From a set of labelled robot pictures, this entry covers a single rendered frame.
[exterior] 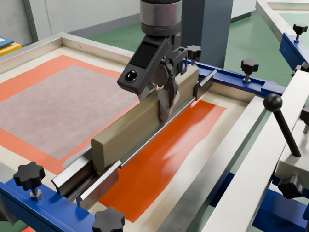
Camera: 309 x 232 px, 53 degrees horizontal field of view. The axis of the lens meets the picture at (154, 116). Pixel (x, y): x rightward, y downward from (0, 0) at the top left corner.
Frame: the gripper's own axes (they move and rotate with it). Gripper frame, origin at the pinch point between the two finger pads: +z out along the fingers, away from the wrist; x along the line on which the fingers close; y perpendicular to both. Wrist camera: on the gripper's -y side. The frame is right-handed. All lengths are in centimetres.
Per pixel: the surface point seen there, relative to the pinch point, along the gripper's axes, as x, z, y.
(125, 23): 217, 100, 265
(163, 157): -5.1, 5.9, -4.6
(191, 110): -2.0, 6.1, 14.2
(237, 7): 103, 83, 356
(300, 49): -19, 1, 55
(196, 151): -10.3, 6.0, 0.8
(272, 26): -3, 5, 83
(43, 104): 32.0, 5.9, -4.7
